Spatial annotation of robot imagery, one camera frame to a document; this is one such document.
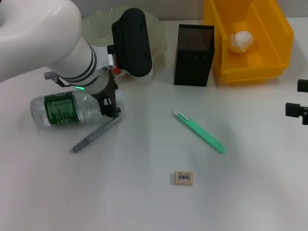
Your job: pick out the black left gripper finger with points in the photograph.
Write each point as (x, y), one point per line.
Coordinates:
(113, 111)

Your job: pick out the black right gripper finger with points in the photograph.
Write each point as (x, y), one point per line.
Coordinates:
(303, 85)
(292, 110)

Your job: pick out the black mesh pen holder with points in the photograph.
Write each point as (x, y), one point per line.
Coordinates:
(193, 65)

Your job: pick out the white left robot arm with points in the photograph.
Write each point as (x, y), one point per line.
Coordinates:
(48, 36)

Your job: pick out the translucent wavy fruit bowl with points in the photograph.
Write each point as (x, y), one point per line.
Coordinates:
(158, 36)

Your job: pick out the beige eraser with barcode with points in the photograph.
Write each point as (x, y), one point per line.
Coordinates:
(183, 178)

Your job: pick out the yellow plastic storage bin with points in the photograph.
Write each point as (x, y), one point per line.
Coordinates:
(264, 65)

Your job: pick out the white paper ball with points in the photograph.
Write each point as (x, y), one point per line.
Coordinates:
(241, 41)

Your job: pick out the red-orange toy fruit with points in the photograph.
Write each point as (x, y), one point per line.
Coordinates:
(117, 71)

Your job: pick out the clear green-label water bottle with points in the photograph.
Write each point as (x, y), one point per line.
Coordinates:
(60, 110)

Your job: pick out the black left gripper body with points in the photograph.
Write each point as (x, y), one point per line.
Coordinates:
(108, 89)

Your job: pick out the mint green pen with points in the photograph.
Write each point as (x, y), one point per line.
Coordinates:
(199, 131)

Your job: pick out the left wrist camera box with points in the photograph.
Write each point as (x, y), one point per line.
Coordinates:
(132, 43)

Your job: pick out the grey marker pen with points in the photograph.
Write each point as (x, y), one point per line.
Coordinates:
(96, 134)

